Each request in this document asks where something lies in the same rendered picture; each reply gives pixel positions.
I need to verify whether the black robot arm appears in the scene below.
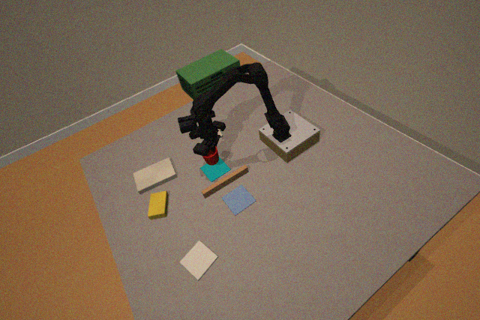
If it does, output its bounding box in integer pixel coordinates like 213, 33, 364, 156
178, 62, 291, 142

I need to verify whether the beige square tile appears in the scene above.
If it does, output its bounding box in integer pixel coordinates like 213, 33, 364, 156
180, 241, 218, 281

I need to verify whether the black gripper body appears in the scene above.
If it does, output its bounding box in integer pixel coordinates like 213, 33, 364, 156
193, 121, 226, 156

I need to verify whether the dark red cup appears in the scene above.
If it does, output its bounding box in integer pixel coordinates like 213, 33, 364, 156
202, 146, 219, 166

